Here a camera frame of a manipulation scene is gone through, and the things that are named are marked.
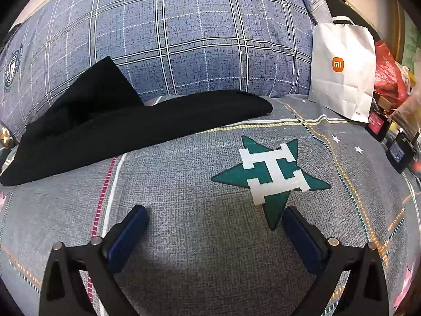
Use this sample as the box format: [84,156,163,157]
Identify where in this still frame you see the white paper shopping bag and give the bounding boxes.
[308,16,376,123]

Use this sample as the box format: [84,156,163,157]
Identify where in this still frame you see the red plastic bag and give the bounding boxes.
[374,40,410,109]

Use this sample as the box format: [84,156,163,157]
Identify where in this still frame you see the blue plaid quilt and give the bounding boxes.
[1,0,332,136]

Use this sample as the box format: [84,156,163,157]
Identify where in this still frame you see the black device with blue screen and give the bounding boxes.
[386,130,420,174]

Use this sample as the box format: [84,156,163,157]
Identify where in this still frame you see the grey star-pattern bed sheet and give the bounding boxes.
[1,96,420,315]

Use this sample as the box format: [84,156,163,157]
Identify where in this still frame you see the black bag by wall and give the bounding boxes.
[325,0,381,41]

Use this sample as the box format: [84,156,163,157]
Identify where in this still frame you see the black device with pink screen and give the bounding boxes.
[365,109,391,142]

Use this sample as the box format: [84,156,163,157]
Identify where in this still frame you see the black pants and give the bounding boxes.
[1,57,273,187]

